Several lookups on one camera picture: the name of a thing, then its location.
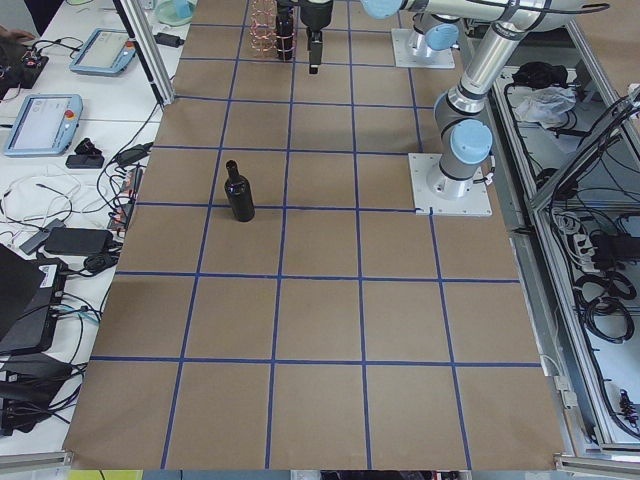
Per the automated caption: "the black power brick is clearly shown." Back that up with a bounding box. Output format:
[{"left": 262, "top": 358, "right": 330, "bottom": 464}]
[{"left": 44, "top": 227, "right": 113, "bottom": 256}]

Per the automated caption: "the dark wine bottle in basket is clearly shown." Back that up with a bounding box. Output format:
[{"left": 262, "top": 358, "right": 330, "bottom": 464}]
[{"left": 275, "top": 0, "right": 295, "bottom": 62}]

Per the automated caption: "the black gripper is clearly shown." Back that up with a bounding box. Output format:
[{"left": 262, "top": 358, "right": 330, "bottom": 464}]
[{"left": 298, "top": 0, "right": 334, "bottom": 75}]

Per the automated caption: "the copper wire wine basket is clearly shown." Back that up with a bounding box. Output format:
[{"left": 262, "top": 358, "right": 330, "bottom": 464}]
[{"left": 249, "top": 0, "right": 280, "bottom": 60}]

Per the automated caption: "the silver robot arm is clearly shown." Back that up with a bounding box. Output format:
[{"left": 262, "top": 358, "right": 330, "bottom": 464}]
[
  {"left": 363, "top": 0, "right": 610, "bottom": 200},
  {"left": 297, "top": 1, "right": 460, "bottom": 74}
]

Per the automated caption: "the far teach pendant tablet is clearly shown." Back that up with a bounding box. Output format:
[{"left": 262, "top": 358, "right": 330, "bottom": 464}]
[{"left": 69, "top": 28, "right": 136, "bottom": 77}]

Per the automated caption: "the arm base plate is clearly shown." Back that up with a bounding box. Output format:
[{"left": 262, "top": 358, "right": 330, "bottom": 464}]
[
  {"left": 391, "top": 25, "right": 459, "bottom": 69},
  {"left": 408, "top": 153, "right": 492, "bottom": 217}
]

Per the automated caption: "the teach pendant tablet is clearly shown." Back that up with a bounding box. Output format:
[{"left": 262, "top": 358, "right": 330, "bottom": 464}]
[
  {"left": 4, "top": 94, "right": 83, "bottom": 157},
  {"left": 69, "top": 28, "right": 136, "bottom": 77}
]

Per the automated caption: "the near teach pendant tablet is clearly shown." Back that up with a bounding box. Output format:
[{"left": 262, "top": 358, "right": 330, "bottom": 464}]
[{"left": 4, "top": 94, "right": 83, "bottom": 157}]

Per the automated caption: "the dark wine bottle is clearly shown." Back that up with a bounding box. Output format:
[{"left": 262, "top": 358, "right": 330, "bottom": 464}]
[
  {"left": 224, "top": 160, "right": 255, "bottom": 222},
  {"left": 275, "top": 0, "right": 295, "bottom": 62}
]

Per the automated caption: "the blue foam cube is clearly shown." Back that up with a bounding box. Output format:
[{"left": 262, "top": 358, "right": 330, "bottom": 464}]
[{"left": 173, "top": 0, "right": 192, "bottom": 18}]

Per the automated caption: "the green glass plate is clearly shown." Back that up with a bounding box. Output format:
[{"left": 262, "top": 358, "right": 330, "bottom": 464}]
[{"left": 154, "top": 0, "right": 197, "bottom": 26}]

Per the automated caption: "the aluminium frame post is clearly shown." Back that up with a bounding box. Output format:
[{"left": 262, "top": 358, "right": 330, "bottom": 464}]
[{"left": 113, "top": 0, "right": 175, "bottom": 106}]

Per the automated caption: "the black laptop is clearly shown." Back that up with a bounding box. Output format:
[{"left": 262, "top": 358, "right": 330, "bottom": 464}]
[{"left": 1, "top": 246, "right": 67, "bottom": 355}]

